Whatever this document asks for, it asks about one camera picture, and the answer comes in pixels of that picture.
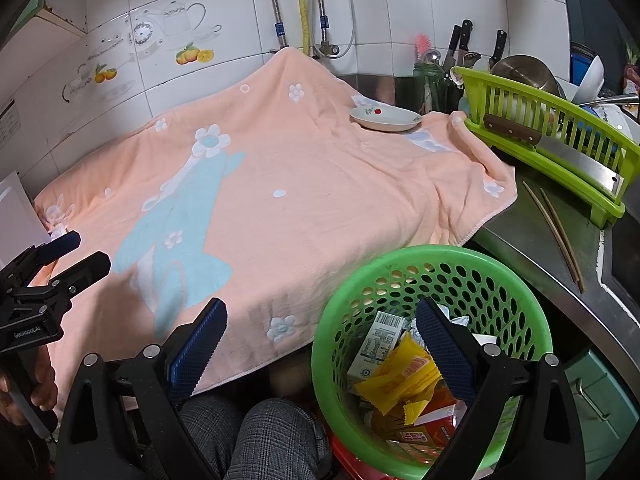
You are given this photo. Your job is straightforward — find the yellow wrapper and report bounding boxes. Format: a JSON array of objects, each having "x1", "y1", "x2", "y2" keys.
[{"x1": 354, "y1": 332, "x2": 443, "y2": 418}]

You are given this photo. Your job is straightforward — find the yellow hose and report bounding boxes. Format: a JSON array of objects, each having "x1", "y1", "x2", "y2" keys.
[{"x1": 297, "y1": 0, "x2": 314, "y2": 56}]

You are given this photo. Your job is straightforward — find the black handled knife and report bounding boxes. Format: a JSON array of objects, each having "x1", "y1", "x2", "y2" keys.
[
  {"x1": 457, "y1": 19, "x2": 474, "y2": 61},
  {"x1": 492, "y1": 29, "x2": 508, "y2": 68},
  {"x1": 445, "y1": 25, "x2": 461, "y2": 68}
]

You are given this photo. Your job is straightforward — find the person's left hand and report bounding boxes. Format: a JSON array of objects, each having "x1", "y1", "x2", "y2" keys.
[{"x1": 0, "y1": 357, "x2": 59, "y2": 426}]

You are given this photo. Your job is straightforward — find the peach flower print blanket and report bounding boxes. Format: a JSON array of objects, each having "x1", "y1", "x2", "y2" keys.
[{"x1": 32, "y1": 46, "x2": 518, "y2": 396}]

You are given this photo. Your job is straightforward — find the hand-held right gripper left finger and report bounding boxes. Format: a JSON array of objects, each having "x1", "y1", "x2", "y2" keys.
[{"x1": 55, "y1": 297, "x2": 229, "y2": 480}]

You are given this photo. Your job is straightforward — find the white medicine box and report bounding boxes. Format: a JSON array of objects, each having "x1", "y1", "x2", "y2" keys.
[{"x1": 347, "y1": 311, "x2": 408, "y2": 381}]

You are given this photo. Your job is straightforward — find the red plastic basin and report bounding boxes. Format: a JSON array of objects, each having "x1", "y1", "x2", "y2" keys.
[{"x1": 327, "y1": 432, "x2": 371, "y2": 476}]

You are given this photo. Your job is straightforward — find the white bowl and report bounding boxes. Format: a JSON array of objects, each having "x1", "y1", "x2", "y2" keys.
[{"x1": 572, "y1": 55, "x2": 605, "y2": 106}]

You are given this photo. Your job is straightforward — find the white flower print plate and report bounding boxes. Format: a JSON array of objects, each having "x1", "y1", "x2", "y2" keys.
[{"x1": 349, "y1": 105, "x2": 423, "y2": 132}]

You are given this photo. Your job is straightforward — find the person's grey plaid pants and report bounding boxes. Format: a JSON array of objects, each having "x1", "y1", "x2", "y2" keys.
[{"x1": 140, "y1": 392, "x2": 331, "y2": 480}]

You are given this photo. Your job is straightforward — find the white board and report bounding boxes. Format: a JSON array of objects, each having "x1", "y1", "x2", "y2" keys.
[{"x1": 0, "y1": 170, "x2": 49, "y2": 267}]

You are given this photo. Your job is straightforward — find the blue container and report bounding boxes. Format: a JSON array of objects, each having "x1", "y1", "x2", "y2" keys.
[{"x1": 570, "y1": 42, "x2": 598, "y2": 86}]

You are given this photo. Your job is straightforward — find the dark utensil holder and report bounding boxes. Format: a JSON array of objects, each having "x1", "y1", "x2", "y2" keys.
[{"x1": 412, "y1": 60, "x2": 466, "y2": 114}]

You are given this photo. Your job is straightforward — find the cleaver with brown handle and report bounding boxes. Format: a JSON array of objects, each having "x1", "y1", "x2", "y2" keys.
[{"x1": 482, "y1": 114, "x2": 623, "y2": 198}]

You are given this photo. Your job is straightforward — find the green cabinet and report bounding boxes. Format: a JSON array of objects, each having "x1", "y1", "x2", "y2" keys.
[{"x1": 565, "y1": 347, "x2": 640, "y2": 466}]

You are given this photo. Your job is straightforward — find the orange wrapper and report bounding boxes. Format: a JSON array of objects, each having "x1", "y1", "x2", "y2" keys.
[{"x1": 417, "y1": 392, "x2": 458, "y2": 428}]

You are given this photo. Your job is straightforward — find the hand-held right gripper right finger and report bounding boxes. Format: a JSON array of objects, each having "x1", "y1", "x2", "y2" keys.
[{"x1": 415, "y1": 297, "x2": 586, "y2": 480}]

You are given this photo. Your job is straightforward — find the steel sink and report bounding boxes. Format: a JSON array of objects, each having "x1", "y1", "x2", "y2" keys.
[{"x1": 600, "y1": 210, "x2": 640, "y2": 307}]

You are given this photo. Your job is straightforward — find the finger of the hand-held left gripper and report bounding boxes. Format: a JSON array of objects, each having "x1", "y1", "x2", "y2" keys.
[
  {"x1": 30, "y1": 251, "x2": 112, "y2": 313},
  {"x1": 0, "y1": 231, "x2": 82, "y2": 288}
]

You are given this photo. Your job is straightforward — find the thin clear tube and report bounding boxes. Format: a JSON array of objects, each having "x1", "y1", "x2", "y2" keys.
[{"x1": 340, "y1": 0, "x2": 357, "y2": 56}]

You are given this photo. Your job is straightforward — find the steel braided hose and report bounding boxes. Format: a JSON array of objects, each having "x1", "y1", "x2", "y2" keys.
[
  {"x1": 264, "y1": 0, "x2": 290, "y2": 49},
  {"x1": 311, "y1": 0, "x2": 332, "y2": 46}
]

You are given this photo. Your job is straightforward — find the wooden chopstick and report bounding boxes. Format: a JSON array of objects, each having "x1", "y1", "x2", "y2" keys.
[
  {"x1": 522, "y1": 181, "x2": 581, "y2": 286},
  {"x1": 539, "y1": 187, "x2": 585, "y2": 293}
]

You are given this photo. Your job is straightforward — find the green plastic dish rack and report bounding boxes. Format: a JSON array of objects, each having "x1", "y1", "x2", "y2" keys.
[{"x1": 451, "y1": 66, "x2": 640, "y2": 228}]

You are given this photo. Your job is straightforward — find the green perforated plastic basket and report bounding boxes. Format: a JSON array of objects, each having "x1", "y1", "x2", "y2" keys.
[{"x1": 311, "y1": 245, "x2": 555, "y2": 480}]

